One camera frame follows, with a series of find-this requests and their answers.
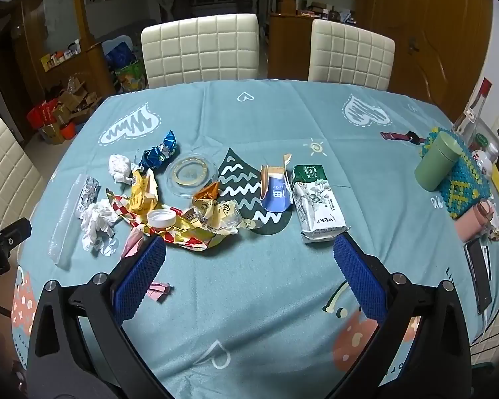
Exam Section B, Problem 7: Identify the cream gold wrapper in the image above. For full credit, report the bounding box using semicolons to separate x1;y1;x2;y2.
183;199;241;233

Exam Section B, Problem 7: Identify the large white tissue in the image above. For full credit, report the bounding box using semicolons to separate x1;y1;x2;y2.
80;199;119;254

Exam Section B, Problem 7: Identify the blue yellow beaded mat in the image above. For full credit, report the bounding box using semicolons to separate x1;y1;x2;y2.
418;126;493;220

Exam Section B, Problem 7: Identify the cream quilted dining chair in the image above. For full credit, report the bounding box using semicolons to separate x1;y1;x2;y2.
308;19;396;91
141;13;260;89
0;117;44;229

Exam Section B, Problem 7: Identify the pink wrapper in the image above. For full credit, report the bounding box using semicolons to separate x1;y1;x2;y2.
147;282;173;302

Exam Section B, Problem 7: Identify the colourful printed bag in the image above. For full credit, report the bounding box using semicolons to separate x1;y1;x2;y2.
115;59;145;92

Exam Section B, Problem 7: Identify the wooden partition shelf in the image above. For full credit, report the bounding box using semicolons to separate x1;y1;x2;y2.
8;0;117;104

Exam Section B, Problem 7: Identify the pile of cardboard boxes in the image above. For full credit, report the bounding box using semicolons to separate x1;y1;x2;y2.
46;77;102;144

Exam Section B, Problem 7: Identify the black phone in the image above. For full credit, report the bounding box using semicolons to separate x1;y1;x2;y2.
463;237;493;314

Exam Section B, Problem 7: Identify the small white tissue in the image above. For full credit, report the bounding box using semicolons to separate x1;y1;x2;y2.
108;154;134;184

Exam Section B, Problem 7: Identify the yellow snack wrapper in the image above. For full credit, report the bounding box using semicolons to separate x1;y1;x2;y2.
129;166;159;213

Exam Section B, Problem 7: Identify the glass bottle red cap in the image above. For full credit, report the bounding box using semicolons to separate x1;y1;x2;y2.
451;78;493;142

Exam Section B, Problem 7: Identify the green white carton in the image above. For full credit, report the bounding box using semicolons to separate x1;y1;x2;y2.
291;164;352;245

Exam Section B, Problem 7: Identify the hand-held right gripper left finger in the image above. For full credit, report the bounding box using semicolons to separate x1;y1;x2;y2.
27;235;179;399

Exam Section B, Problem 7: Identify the blue bag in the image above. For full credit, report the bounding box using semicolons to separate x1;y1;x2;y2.
104;39;136;69

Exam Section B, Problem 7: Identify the dark purple strap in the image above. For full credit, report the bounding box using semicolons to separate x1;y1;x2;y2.
380;131;427;144

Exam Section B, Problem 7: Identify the blue foil wrapper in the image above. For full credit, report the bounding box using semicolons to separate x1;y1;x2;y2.
138;130;179;171

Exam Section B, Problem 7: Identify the pink tumbler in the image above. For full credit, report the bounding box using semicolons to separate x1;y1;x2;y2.
455;199;499;242

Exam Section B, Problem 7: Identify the orange candy wrapper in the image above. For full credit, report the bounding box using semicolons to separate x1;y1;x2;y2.
193;181;221;202

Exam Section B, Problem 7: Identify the silver foil wrapper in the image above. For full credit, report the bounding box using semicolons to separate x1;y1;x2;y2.
77;177;101;217

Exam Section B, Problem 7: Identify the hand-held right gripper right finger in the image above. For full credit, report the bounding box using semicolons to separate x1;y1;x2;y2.
328;233;472;399

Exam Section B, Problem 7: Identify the white bottle cap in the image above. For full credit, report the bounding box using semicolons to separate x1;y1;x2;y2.
147;209;177;229

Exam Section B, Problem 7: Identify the pink paper scrap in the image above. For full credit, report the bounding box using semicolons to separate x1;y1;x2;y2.
120;228;144;260

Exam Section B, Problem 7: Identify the green cylindrical canister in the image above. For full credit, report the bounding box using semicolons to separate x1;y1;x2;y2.
414;130;462;192

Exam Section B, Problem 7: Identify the red yellow checkered wrapper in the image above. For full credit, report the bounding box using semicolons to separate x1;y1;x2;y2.
105;189;234;252

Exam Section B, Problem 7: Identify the wooden cabinet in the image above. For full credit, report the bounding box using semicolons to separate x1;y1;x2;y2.
268;12;317;79

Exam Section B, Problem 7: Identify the clear round plastic lid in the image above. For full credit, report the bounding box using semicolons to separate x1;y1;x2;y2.
165;154;218;196

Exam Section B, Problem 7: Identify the clear plastic tray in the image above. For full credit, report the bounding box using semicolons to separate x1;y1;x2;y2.
47;173;86;269

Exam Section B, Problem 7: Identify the wooden door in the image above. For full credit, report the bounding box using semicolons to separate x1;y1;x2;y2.
353;0;493;113

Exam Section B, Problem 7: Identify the red bag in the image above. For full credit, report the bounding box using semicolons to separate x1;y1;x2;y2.
27;100;61;129

